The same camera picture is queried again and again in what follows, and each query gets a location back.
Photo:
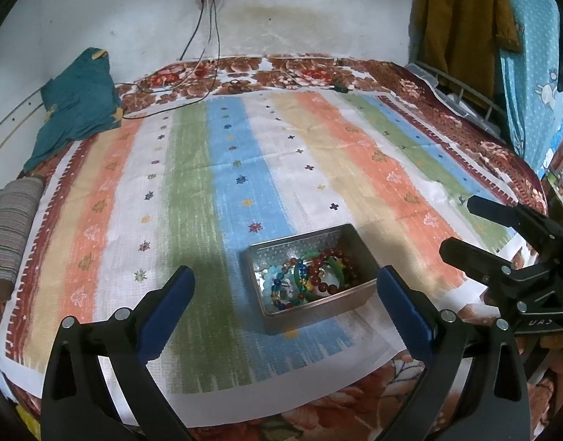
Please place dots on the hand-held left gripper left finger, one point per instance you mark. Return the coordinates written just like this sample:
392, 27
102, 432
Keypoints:
171, 312

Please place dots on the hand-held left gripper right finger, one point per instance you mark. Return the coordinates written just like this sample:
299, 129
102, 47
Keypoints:
403, 312

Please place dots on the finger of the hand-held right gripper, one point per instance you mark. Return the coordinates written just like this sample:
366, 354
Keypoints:
497, 209
470, 259

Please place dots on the green bangle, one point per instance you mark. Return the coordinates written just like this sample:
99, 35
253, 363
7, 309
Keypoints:
337, 270

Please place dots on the rectangular metal tin box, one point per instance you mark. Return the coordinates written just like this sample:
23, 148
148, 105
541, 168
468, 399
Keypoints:
318, 319

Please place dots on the grey metal rack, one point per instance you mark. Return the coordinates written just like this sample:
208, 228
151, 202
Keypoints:
465, 92

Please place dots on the striped pastel mat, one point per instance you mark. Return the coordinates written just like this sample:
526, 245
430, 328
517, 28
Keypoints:
194, 183

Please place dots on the blue printed curtain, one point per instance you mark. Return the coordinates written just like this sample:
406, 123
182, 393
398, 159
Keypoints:
534, 78

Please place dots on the striped rolled cloth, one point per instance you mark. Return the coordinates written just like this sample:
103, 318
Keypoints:
10, 234

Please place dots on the mustard hanging garment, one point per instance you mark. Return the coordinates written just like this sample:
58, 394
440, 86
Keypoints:
465, 14

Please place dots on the small black charger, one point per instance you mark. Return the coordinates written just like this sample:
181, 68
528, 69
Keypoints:
339, 87

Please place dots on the teal cloth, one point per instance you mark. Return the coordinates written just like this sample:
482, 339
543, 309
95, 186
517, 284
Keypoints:
77, 101

